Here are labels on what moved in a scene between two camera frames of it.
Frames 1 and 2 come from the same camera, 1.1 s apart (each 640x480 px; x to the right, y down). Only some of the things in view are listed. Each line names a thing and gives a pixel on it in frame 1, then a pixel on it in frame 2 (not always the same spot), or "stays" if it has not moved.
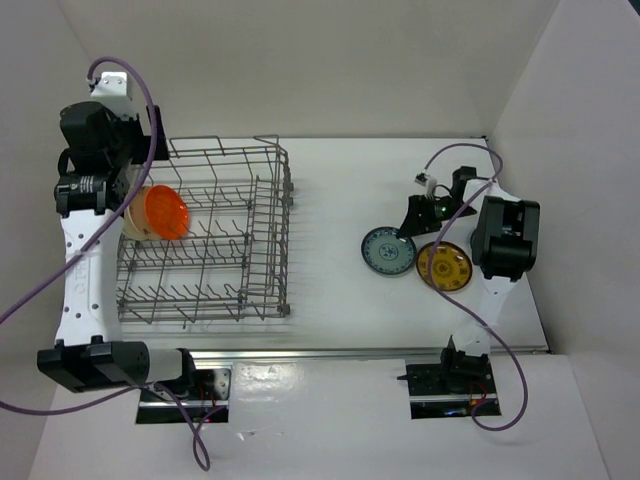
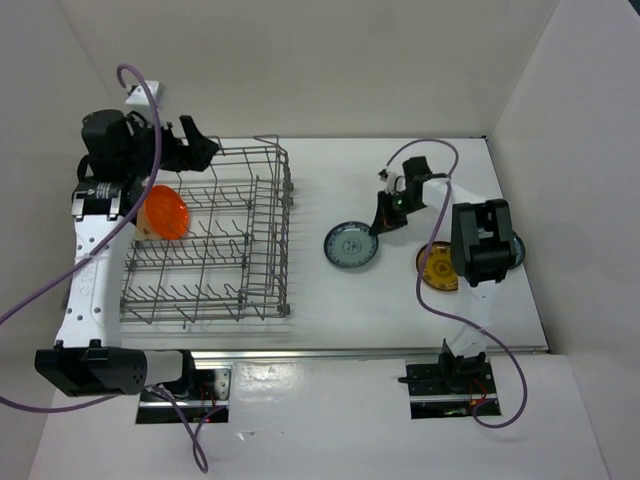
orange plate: [167, 211] stays
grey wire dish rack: [232, 262] stays
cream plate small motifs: [135, 221] stays
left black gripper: [134, 125] -> [200, 154]
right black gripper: [413, 224] -> [385, 218]
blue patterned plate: [386, 254] -> [350, 244]
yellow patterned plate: [452, 267] stays
